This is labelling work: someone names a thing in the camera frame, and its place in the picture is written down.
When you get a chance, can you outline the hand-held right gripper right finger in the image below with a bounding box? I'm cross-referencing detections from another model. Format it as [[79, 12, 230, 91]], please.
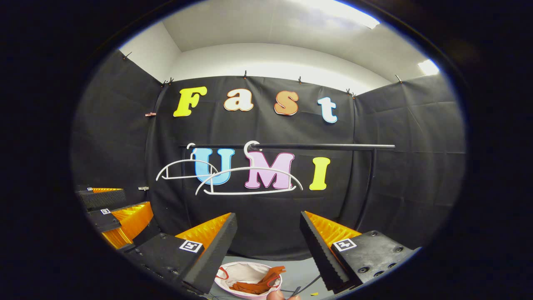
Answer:
[[300, 210, 422, 293]]

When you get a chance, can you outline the pink and white laundry hamper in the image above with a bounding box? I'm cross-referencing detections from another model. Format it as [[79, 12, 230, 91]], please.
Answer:
[[214, 261, 284, 300]]

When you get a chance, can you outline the small ceiling light panel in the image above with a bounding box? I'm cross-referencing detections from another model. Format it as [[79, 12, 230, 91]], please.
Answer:
[[418, 59, 441, 76]]

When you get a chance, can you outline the orange corduroy shirt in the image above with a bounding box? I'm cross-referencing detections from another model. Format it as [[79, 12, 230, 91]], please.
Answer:
[[228, 266, 287, 295]]

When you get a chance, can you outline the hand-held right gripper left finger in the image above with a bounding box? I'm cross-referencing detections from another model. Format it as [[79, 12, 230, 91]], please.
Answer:
[[125, 212, 238, 295]]

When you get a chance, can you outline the long ceiling light panel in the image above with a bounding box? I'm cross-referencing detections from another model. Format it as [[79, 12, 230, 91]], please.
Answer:
[[291, 0, 380, 30]]

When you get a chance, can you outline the white plastic clothes hanger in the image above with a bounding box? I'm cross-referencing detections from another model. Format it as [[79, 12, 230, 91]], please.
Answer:
[[156, 143, 220, 182], [195, 141, 304, 196]]

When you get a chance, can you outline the black metal garment rack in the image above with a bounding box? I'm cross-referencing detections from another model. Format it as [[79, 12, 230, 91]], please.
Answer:
[[180, 143, 396, 234]]

